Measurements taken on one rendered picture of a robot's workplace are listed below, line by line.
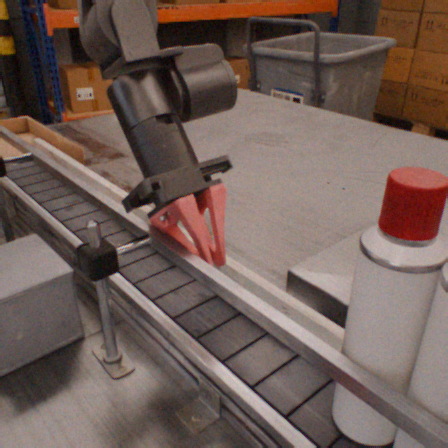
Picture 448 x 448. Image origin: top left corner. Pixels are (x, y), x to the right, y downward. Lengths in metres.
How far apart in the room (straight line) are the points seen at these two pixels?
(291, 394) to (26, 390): 0.26
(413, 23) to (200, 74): 3.53
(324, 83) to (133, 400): 2.29
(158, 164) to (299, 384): 0.23
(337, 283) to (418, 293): 0.25
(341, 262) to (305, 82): 2.13
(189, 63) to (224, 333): 0.27
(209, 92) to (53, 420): 0.35
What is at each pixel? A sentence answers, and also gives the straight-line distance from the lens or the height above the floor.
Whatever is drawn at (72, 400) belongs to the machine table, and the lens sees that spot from 0.49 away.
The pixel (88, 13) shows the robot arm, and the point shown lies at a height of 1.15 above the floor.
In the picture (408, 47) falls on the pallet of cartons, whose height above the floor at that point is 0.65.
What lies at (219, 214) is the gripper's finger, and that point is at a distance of 0.45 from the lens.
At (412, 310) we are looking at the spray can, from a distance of 0.31.
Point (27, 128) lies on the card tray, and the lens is 1.27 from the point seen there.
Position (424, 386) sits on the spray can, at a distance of 0.32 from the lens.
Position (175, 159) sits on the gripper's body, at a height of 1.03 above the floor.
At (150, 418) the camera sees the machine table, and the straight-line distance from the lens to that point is 0.46.
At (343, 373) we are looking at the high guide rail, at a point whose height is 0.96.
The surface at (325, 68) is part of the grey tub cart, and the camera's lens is 2.59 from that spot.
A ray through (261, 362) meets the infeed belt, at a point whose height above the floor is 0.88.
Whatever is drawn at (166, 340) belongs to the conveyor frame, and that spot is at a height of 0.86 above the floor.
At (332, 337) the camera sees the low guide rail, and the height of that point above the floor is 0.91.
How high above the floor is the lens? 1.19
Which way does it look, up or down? 30 degrees down
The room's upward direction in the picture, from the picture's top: straight up
